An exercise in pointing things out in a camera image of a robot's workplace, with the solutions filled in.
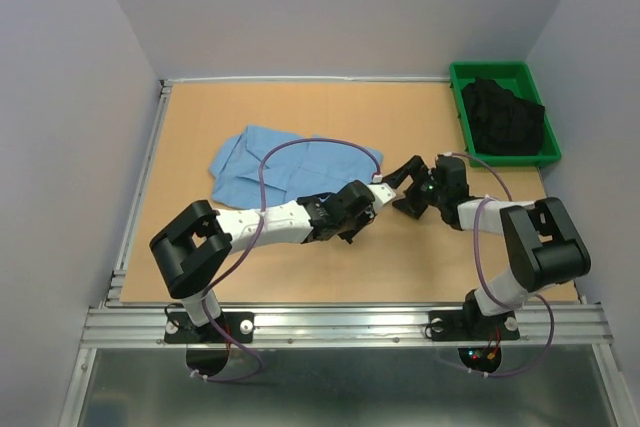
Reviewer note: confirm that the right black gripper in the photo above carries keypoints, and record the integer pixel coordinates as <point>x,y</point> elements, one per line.
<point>415,168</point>

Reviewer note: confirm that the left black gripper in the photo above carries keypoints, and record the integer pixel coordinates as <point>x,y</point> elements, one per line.
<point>365,217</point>

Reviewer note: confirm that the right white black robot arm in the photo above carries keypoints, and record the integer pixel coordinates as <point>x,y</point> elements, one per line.
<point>543,246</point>

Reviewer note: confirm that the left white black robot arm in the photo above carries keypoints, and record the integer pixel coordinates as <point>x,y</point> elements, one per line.
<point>190,250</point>

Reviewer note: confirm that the black crumpled shirt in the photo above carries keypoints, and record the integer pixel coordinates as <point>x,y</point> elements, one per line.
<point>501,123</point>

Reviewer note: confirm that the green plastic bin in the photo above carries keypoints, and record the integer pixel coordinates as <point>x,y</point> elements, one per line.
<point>512,75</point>

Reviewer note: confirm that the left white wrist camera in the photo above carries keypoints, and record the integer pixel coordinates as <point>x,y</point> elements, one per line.
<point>382,192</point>

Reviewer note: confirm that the aluminium front rail frame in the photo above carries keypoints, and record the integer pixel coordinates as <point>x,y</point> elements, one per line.
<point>315,326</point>

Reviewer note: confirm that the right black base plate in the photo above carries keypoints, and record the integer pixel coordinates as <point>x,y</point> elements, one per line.
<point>456,325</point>

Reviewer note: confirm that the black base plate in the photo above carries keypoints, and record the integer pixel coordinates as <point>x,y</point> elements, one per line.
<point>180,330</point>
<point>456,325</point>

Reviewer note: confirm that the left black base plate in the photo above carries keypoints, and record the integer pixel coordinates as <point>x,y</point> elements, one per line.
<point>180,330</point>

